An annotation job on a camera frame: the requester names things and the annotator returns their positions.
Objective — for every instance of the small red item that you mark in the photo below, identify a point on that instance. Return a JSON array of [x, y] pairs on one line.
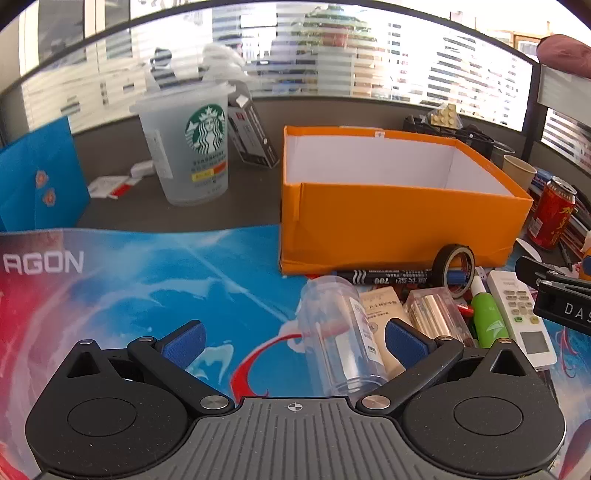
[[465, 309]]

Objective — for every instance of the black mesh desk organizer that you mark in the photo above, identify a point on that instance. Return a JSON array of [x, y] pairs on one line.
[[466, 136]]

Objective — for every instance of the clear case with metal cylinder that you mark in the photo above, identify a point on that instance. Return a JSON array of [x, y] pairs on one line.
[[434, 311]]

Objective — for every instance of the black marker pen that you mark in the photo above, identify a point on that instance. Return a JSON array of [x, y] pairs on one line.
[[369, 277]]

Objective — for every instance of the black product box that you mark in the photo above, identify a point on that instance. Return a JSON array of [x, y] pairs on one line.
[[254, 134]]

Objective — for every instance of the frosted plastic cup green logo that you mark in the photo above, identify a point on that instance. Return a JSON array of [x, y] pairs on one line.
[[194, 161]]

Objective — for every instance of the brown paper cup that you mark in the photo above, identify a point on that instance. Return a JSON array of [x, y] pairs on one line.
[[519, 173]]

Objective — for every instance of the printed blue red desk mat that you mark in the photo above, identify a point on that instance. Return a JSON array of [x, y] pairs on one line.
[[138, 286]]

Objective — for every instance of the small white box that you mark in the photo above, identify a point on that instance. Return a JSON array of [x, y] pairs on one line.
[[142, 169]]

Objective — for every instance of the red and white cards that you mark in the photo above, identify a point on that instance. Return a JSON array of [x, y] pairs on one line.
[[111, 187]]

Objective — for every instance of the maroon cloth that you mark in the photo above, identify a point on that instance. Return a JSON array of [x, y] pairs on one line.
[[565, 55]]

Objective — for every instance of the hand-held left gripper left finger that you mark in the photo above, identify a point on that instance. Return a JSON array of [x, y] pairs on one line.
[[187, 344]]

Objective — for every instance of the frosted glass desk partition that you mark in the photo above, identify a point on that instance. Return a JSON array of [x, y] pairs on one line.
[[406, 64]]

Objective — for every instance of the white paper piece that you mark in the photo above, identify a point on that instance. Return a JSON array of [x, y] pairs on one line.
[[530, 250]]

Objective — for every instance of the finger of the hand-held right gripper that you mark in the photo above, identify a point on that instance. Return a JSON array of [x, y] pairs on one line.
[[572, 282], [531, 271]]

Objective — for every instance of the red drink can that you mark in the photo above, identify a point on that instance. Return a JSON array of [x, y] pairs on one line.
[[551, 217]]

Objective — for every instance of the white remote control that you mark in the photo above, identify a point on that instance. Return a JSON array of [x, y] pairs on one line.
[[517, 304]]

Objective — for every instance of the clear plastic bottle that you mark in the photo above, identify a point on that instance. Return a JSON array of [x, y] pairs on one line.
[[337, 332]]

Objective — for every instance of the clear glass cup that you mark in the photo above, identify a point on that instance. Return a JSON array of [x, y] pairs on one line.
[[503, 152]]

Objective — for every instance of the thin black pen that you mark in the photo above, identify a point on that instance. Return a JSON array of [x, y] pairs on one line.
[[565, 256]]

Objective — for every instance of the black tape roll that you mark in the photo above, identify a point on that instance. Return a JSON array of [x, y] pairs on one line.
[[438, 266]]

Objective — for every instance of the blue paper folder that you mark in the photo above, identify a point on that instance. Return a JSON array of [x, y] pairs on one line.
[[41, 184]]

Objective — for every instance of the yellow blister pack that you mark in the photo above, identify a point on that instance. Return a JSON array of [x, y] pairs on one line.
[[444, 116]]

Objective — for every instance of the green bottle white cap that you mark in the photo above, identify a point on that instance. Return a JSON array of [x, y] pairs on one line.
[[489, 323]]

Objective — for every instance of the yellow orange object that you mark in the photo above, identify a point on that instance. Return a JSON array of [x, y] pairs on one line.
[[586, 249]]

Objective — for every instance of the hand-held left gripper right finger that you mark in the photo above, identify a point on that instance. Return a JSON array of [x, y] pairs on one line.
[[406, 340]]

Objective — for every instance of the orange cardboard box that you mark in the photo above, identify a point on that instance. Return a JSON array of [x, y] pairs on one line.
[[392, 221]]

